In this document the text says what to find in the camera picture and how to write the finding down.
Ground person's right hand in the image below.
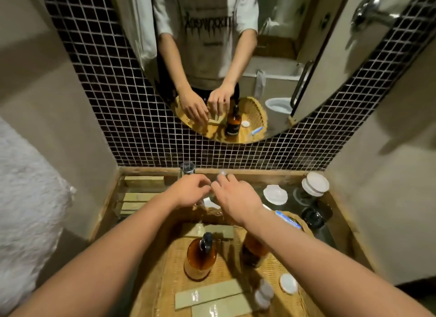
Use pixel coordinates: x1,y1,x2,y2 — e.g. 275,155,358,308
210,173,265,227

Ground white hanging towel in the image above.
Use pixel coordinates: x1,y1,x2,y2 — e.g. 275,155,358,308
0,117,76,316

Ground small white round jars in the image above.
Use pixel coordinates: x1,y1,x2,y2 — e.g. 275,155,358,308
253,277,275,311

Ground person's right forearm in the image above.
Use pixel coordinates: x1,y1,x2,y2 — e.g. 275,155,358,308
243,207,433,317

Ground white scalloped soap dish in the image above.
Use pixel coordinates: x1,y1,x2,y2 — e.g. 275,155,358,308
263,184,289,206

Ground wall mirror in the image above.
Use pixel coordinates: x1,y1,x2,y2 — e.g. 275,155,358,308
107,0,426,145

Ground white round cup lid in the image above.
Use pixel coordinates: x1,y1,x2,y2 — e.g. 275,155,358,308
301,177,324,197
306,172,330,193

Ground glass tumbler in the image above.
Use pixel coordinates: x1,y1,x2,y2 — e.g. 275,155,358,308
301,204,334,231
293,187,321,207

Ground person's left hand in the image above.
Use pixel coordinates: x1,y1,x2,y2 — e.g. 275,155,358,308
165,173,213,210

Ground person's left forearm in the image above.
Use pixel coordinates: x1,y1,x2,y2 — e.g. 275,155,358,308
10,194,190,317

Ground woven wicker basket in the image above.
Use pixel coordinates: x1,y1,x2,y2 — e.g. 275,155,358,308
149,206,326,317

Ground white blue sachet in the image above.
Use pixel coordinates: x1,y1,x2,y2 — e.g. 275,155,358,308
274,210,303,231

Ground chrome sink faucet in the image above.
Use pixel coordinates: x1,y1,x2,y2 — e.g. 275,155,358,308
179,161,197,177

